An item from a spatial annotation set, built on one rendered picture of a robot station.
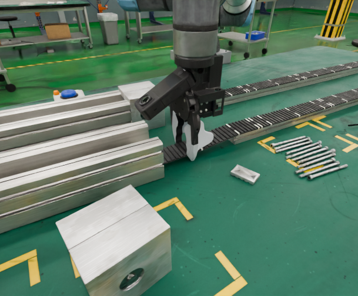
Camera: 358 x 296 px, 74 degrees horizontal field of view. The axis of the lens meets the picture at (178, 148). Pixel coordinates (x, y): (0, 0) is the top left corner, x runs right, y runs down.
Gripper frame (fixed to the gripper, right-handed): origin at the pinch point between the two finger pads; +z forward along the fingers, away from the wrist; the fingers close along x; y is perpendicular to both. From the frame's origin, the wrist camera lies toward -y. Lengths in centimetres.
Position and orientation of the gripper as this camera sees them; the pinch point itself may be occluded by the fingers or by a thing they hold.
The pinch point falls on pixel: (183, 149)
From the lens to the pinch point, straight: 53.0
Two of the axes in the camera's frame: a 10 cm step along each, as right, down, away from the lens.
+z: 0.0, 8.2, 5.8
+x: -4.6, -5.1, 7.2
